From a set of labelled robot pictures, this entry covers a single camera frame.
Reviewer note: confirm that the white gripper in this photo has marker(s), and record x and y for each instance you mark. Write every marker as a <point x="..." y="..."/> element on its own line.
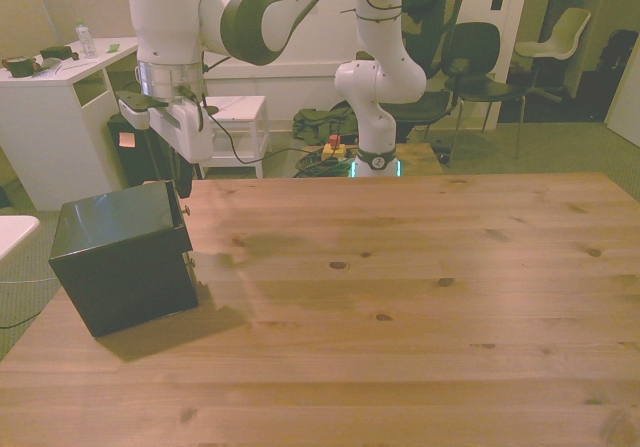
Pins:
<point x="187" y="127"/>

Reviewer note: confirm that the black top drawer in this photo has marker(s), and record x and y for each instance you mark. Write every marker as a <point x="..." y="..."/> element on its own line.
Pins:
<point x="176" y="207"/>

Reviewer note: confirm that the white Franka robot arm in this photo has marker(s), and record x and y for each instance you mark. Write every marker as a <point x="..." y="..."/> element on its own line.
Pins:
<point x="165" y="17"/>

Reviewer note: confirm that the black drawer cabinet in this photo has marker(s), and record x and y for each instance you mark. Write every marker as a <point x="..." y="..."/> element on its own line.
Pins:
<point x="120" y="262"/>

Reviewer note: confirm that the black box with sticky note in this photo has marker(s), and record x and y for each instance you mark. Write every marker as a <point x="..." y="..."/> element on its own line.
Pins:
<point x="135" y="152"/>

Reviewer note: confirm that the white small side table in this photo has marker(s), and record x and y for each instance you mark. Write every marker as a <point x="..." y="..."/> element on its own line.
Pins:
<point x="240" y="117"/>

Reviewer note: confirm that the white desk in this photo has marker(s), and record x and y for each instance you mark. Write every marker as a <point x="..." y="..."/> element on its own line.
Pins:
<point x="45" y="117"/>

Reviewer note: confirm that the green cloth bag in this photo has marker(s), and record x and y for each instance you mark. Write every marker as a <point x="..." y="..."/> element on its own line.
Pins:
<point x="320" y="122"/>

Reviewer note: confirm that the yellow emergency stop button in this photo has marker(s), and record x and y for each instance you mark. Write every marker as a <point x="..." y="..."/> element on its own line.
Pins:
<point x="334" y="148"/>

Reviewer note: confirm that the clear plastic water bottle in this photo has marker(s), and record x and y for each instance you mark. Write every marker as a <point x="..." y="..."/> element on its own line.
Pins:
<point x="85" y="40"/>

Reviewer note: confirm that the white rounded object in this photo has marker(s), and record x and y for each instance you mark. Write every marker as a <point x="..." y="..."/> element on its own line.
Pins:
<point x="15" y="232"/>

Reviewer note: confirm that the black plastic chair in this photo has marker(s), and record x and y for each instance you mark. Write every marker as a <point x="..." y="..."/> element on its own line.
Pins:
<point x="477" y="67"/>

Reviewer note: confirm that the white plastic chair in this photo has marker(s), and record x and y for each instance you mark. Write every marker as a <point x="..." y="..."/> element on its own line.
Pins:
<point x="555" y="37"/>

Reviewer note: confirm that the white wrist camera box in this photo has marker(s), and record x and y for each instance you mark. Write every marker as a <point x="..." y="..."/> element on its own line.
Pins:
<point x="134" y="112"/>

